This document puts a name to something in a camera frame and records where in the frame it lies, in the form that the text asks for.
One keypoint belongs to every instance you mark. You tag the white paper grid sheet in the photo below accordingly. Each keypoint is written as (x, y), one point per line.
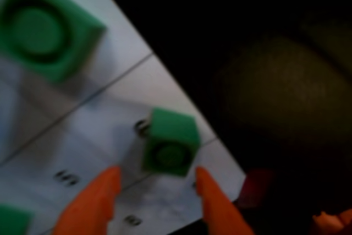
(82, 136)

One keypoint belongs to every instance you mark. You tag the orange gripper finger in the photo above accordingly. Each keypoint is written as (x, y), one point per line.
(220, 207)
(88, 204)

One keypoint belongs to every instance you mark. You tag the green cube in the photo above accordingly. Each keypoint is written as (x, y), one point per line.
(41, 28)
(170, 147)
(13, 221)

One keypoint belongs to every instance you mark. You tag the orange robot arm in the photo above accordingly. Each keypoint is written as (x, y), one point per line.
(335, 222)

